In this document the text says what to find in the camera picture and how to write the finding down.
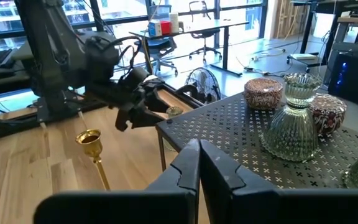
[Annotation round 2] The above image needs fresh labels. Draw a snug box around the black computer tower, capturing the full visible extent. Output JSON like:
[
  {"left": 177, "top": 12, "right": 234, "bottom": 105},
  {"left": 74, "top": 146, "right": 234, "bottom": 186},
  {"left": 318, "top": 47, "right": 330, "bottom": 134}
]
[{"left": 327, "top": 43, "right": 358, "bottom": 108}]

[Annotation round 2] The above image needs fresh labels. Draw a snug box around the black office chair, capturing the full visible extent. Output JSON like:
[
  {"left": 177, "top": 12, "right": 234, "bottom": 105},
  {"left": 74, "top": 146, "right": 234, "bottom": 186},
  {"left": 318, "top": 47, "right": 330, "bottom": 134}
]
[{"left": 188, "top": 0, "right": 223, "bottom": 63}]

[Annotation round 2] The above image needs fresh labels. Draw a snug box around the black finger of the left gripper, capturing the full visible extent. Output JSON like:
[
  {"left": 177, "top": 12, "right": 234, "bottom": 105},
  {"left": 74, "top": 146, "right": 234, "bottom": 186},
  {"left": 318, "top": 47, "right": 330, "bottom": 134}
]
[
  {"left": 115, "top": 108, "right": 129, "bottom": 132},
  {"left": 131, "top": 107, "right": 167, "bottom": 129}
]

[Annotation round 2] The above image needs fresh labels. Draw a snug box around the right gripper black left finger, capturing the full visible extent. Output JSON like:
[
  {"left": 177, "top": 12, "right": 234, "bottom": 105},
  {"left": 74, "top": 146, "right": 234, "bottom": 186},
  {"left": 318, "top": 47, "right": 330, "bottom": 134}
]
[{"left": 33, "top": 139, "right": 201, "bottom": 224}]

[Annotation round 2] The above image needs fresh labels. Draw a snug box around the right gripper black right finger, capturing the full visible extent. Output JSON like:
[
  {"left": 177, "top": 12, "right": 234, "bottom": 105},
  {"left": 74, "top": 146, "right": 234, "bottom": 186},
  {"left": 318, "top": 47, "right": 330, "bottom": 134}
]
[{"left": 200, "top": 139, "right": 358, "bottom": 224}]

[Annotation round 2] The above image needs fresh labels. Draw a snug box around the gold candlestick holder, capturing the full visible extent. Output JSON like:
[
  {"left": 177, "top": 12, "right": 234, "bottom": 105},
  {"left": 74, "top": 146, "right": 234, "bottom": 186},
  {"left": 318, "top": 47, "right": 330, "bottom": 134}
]
[{"left": 75, "top": 129, "right": 111, "bottom": 191}]

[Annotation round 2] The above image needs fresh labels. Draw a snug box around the white paper roll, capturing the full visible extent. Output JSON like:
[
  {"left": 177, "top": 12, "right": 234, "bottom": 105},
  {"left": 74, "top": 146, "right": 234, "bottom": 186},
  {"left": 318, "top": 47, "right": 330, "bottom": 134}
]
[{"left": 168, "top": 12, "right": 180, "bottom": 34}]

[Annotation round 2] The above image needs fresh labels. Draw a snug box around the blue office chair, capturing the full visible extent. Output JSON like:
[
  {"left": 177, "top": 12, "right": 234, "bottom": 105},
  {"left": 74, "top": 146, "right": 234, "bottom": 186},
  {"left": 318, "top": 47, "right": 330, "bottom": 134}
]
[{"left": 134, "top": 36, "right": 180, "bottom": 77}]

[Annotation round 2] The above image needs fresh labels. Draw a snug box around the red box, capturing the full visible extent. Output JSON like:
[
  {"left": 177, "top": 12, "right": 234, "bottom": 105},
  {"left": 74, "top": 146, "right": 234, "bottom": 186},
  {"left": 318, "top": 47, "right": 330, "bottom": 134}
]
[{"left": 160, "top": 21, "right": 172, "bottom": 35}]

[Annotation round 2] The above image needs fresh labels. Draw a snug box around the black floor fan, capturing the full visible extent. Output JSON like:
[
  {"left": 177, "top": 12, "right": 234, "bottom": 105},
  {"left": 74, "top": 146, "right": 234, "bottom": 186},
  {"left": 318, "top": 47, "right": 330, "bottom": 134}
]
[{"left": 175, "top": 67, "right": 222, "bottom": 105}]

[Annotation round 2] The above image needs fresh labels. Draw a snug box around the black perforated metal shelf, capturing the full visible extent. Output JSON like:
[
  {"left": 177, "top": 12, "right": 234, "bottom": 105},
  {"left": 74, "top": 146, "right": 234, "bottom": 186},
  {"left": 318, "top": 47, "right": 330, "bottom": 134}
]
[{"left": 155, "top": 91, "right": 358, "bottom": 190}]

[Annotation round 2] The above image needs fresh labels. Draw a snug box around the black office desk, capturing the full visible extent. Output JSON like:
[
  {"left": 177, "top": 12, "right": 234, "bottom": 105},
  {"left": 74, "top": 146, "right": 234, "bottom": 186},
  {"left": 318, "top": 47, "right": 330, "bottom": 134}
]
[{"left": 128, "top": 19, "right": 250, "bottom": 77}]

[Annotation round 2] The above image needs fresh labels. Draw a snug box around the blue white box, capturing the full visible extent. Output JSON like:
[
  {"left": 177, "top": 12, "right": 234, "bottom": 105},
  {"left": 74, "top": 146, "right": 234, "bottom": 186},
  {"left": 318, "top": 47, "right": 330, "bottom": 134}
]
[{"left": 147, "top": 20, "right": 163, "bottom": 37}]

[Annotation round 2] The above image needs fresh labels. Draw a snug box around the black aluminium table frame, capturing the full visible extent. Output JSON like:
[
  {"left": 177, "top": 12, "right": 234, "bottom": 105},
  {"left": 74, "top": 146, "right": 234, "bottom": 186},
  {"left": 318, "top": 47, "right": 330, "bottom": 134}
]
[{"left": 0, "top": 82, "right": 204, "bottom": 144}]

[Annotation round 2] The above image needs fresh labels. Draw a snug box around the red patterned round plate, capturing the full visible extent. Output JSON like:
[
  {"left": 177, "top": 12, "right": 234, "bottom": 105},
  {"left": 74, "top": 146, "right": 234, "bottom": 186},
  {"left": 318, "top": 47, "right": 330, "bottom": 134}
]
[{"left": 308, "top": 93, "right": 348, "bottom": 135}]

